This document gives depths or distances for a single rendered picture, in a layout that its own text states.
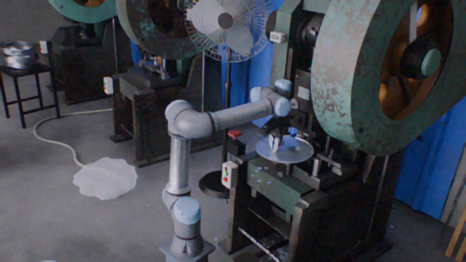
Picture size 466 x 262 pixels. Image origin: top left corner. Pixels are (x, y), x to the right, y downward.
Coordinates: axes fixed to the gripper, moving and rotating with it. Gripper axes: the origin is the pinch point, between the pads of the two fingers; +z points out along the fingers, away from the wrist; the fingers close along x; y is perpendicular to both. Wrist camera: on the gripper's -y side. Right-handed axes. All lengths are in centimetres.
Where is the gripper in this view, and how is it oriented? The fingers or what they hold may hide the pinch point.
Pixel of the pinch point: (273, 150)
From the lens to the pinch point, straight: 195.4
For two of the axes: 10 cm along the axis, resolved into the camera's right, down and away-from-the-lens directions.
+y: 7.9, -2.2, 5.7
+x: -6.1, -3.6, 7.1
